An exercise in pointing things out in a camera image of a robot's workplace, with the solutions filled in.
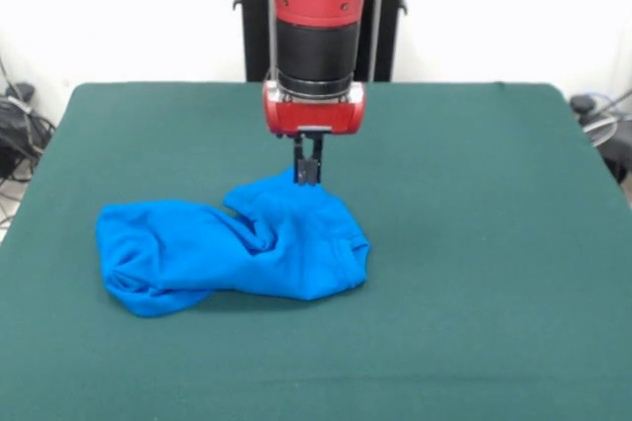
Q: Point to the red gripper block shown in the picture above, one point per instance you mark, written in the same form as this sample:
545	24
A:
316	117

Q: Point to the blue laundry item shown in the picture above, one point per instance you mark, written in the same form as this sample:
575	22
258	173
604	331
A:
197	253

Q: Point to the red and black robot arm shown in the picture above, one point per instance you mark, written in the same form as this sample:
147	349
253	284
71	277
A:
316	6

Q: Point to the dark green table cloth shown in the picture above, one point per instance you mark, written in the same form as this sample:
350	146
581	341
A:
444	292

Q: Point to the black equipment case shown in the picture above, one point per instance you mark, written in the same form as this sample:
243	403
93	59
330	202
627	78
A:
619	154

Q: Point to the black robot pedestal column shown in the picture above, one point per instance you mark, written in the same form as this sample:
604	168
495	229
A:
254	35

